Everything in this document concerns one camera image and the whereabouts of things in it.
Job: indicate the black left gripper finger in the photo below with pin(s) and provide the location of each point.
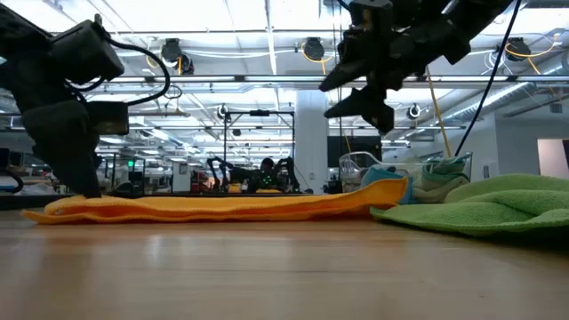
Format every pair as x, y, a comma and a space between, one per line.
80, 173

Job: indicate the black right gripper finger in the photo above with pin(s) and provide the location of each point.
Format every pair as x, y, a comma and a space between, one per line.
349, 73
355, 104

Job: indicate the clear plastic bin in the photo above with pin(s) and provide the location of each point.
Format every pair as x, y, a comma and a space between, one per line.
349, 169

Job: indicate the blue microfiber towel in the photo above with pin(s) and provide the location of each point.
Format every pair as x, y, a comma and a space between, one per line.
375, 174

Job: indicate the sage green microfiber towel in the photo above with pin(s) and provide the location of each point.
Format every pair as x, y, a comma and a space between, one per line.
438, 194
444, 174

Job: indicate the orange microfiber towel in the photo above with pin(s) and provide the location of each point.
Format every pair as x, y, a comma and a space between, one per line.
222, 209

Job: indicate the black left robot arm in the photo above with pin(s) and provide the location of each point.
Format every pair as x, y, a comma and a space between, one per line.
26, 66

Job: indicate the lime green microfiber towel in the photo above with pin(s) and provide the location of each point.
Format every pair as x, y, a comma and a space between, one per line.
489, 209

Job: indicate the white square column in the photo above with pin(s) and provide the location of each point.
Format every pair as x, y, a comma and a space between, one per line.
312, 142

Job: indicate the white distant cabinet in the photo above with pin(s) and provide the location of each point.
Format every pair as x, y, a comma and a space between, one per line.
181, 178

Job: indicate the black distant robot station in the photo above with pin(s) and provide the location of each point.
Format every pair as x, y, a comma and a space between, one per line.
266, 178

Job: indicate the pink door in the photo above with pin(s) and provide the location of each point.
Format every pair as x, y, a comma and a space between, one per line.
551, 157

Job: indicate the black wall screen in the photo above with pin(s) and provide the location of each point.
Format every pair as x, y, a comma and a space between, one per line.
351, 151

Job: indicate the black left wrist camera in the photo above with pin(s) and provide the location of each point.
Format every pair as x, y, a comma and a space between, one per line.
108, 117

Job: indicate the long ceiling light rail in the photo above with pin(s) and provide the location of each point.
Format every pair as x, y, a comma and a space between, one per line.
266, 78

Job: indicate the black distant gantry frame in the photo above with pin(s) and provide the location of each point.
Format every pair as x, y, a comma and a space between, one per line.
259, 113

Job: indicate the silver ventilation duct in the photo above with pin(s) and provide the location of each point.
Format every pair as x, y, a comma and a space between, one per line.
511, 95

